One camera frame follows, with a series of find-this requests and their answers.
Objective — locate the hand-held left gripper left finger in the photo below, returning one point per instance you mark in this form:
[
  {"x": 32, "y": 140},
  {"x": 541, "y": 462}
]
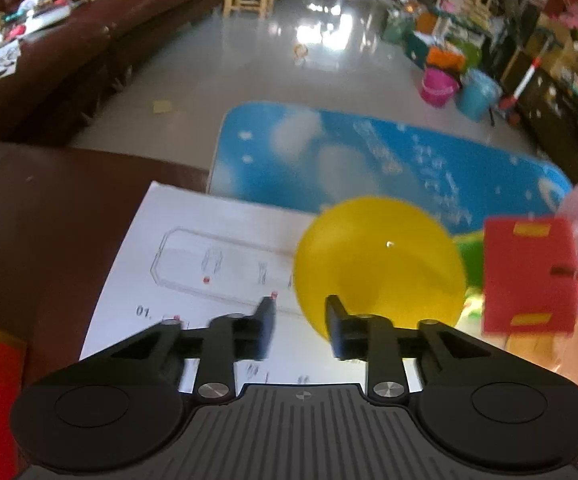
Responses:
[{"x": 267, "y": 327}]

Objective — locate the blue cloud-print mat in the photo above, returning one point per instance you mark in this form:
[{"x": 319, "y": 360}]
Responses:
[{"x": 344, "y": 155}]

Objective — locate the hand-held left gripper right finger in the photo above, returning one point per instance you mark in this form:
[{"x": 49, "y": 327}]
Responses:
[{"x": 334, "y": 327}]

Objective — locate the yellow paper note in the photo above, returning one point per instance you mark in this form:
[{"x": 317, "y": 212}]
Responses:
[{"x": 162, "y": 106}]

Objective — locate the white instruction sheet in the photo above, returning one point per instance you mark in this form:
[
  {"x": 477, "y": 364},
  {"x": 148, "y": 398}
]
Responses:
[{"x": 169, "y": 260}]

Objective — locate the blue plastic bucket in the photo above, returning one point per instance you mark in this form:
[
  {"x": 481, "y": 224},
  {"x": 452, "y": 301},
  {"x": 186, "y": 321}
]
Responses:
[{"x": 478, "y": 96}]

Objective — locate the foam house with red roof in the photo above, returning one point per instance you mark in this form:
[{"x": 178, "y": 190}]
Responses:
[{"x": 529, "y": 275}]

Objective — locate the red and white pole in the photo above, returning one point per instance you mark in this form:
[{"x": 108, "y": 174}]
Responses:
[{"x": 525, "y": 82}]

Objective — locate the brown leather sofa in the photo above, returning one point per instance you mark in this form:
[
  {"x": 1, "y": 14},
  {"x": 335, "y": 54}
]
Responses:
[{"x": 69, "y": 60}]

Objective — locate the yellow plastic bowl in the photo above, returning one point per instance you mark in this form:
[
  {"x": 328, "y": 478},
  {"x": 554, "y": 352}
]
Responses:
[{"x": 379, "y": 260}]

